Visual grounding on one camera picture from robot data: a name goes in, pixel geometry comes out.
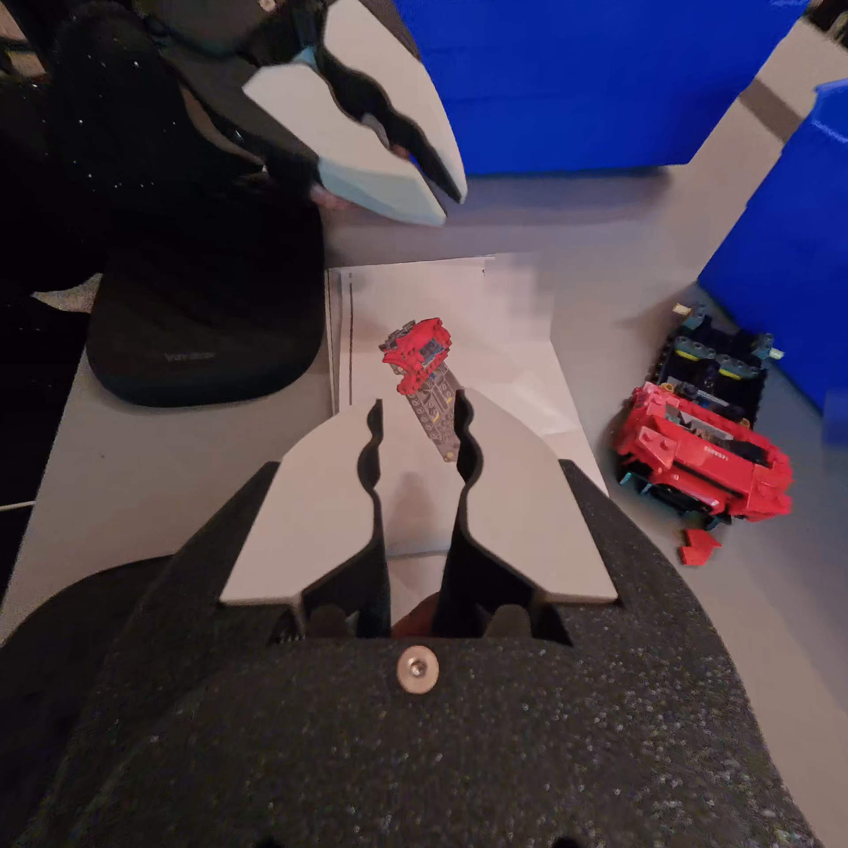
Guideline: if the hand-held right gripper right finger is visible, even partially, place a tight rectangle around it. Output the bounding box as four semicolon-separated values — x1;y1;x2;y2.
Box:
438;389;621;637

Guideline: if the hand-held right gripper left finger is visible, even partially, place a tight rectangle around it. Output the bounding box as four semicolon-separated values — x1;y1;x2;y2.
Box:
219;398;394;637

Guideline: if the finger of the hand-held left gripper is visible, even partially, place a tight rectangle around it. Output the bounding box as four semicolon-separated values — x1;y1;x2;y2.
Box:
242;63;449;229
316;0;470;205

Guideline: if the red and black lego car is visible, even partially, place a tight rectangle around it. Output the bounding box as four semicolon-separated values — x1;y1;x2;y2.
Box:
613;303;797;528

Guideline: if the blue plastic bin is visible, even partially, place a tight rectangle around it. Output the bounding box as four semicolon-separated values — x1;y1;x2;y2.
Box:
395;0;812;178
697;77;848;414

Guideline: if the small red lego wedge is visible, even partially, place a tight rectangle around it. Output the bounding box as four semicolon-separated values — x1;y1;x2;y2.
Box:
679;528;724;568

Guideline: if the lego instruction booklet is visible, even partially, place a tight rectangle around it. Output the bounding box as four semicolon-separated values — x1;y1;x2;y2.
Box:
325;255;613;630

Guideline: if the person's left hand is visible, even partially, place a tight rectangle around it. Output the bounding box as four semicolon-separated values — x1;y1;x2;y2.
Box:
308;183;356;213

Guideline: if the person's right hand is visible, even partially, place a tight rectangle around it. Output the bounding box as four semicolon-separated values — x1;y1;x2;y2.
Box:
395;599;445;640

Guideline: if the black quilted pad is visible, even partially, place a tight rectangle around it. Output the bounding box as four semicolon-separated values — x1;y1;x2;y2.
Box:
0;557;180;848
87;173;328;409

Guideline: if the black tape strip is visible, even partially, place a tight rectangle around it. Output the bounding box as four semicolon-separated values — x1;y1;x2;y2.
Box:
738;53;825;141

